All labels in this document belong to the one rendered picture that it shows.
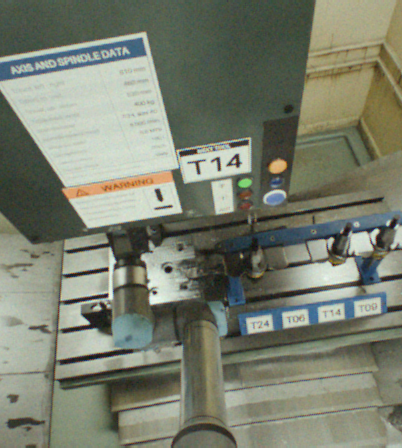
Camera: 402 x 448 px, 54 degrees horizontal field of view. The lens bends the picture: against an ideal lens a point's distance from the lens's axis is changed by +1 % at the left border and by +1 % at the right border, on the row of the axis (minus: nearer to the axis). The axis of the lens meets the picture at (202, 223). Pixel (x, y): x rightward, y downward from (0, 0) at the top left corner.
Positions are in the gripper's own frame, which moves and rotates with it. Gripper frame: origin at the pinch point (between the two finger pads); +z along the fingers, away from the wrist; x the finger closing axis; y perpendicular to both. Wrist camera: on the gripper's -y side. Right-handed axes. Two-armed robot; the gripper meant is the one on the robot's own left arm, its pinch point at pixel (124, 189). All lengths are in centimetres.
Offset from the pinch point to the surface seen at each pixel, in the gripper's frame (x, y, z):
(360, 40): 90, 35, 80
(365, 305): 61, 47, -23
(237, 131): 23.8, -35.1, -20.4
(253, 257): 27.5, 15.2, -15.7
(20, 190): -6.7, -30.9, -20.6
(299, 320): 40, 49, -24
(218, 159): 21.0, -30.6, -20.8
